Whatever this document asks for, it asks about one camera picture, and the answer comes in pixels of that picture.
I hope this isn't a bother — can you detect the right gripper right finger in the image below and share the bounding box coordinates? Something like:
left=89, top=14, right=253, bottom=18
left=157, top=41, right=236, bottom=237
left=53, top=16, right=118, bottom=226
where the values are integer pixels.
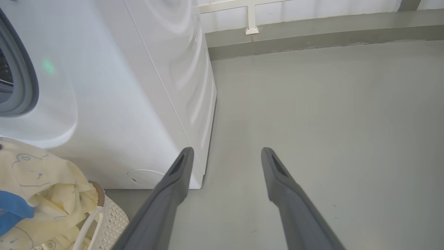
left=261, top=147, right=347, bottom=250

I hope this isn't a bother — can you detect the white metal railing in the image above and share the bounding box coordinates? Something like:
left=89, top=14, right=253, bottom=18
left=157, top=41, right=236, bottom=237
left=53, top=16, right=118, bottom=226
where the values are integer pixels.
left=198, top=0, right=299, bottom=35

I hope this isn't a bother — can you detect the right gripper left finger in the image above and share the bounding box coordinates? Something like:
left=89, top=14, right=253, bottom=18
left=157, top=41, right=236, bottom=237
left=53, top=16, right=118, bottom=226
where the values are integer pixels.
left=112, top=147, right=195, bottom=250

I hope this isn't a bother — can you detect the grey metal post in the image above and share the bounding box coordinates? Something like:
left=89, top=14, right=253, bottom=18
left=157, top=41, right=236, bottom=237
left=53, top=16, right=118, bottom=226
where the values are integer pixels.
left=398, top=0, right=422, bottom=11

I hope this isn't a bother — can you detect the cream bear print garment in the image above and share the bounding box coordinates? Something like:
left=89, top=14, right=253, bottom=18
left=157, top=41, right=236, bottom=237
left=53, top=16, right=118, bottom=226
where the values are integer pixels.
left=0, top=137, right=99, bottom=250

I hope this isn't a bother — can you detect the white front-load washing machine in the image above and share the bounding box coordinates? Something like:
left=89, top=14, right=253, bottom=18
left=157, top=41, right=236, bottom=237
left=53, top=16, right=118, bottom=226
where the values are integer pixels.
left=0, top=0, right=217, bottom=190

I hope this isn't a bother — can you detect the blue garment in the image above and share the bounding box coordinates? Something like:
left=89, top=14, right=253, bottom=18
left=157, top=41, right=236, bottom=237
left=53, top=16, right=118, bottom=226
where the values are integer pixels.
left=0, top=190, right=35, bottom=236

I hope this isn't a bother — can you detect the cream perforated laundry basket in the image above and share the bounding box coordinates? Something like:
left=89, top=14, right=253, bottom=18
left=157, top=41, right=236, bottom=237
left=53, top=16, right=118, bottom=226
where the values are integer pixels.
left=33, top=181, right=129, bottom=250

